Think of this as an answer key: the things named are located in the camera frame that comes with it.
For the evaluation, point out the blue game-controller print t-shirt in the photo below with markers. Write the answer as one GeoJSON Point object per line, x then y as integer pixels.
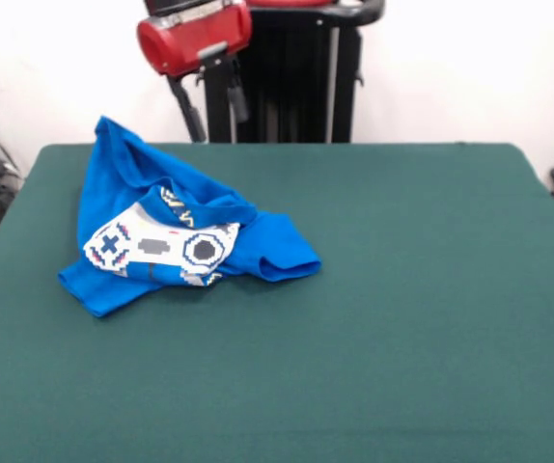
{"type": "Point", "coordinates": [108, 193]}

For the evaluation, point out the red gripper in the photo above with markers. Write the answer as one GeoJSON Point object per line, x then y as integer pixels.
{"type": "Point", "coordinates": [190, 41]}

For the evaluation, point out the dark green table cloth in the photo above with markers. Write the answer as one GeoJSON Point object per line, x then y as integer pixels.
{"type": "Point", "coordinates": [402, 337]}

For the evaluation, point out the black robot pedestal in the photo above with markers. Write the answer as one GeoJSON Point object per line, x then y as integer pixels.
{"type": "Point", "coordinates": [296, 72]}

